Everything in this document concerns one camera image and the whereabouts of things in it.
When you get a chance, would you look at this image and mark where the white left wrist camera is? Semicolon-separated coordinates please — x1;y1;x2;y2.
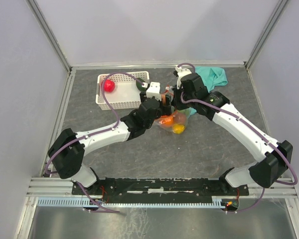
146;82;161;101

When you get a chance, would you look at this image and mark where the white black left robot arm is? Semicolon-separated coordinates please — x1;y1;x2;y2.
47;93;172;194

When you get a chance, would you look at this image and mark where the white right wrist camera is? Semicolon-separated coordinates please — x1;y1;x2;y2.
173;66;193;81

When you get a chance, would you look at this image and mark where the red toy apple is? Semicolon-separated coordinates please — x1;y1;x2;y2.
103;79;116;93

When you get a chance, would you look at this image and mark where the white perforated plastic basket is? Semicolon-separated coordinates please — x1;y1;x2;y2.
95;74;141;111

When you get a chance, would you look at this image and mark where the clear zip top bag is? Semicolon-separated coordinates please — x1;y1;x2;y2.
153;85;191;132

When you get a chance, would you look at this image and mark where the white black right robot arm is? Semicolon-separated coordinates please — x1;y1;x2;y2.
172;72;293;195

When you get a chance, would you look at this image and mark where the brown toy kiwi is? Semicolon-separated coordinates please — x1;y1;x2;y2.
174;113;187;125

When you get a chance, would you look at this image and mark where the yellow toy lemon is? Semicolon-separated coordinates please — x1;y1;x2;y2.
172;124;186;134

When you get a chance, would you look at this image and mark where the teal cloth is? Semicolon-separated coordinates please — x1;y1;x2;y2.
186;66;228;117

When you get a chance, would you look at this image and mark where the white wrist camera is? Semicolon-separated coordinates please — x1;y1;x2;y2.
146;82;161;101
173;66;193;81

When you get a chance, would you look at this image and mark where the toy orange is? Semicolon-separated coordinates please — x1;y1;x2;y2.
159;116;174;127

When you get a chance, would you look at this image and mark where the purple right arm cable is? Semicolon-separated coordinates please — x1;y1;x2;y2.
175;62;299;214

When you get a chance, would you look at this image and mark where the light blue cable duct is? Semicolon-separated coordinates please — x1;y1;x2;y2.
36;196;227;209

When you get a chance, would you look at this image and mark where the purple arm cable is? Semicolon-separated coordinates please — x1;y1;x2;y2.
44;72;149;214
175;62;299;214

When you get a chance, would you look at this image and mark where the dark green toy avocado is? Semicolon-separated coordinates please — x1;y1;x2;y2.
136;78;147;92

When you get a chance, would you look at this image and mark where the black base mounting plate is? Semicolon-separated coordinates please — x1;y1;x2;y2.
85;178;249;199

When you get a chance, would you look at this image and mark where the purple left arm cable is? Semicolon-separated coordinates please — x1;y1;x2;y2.
44;72;149;214

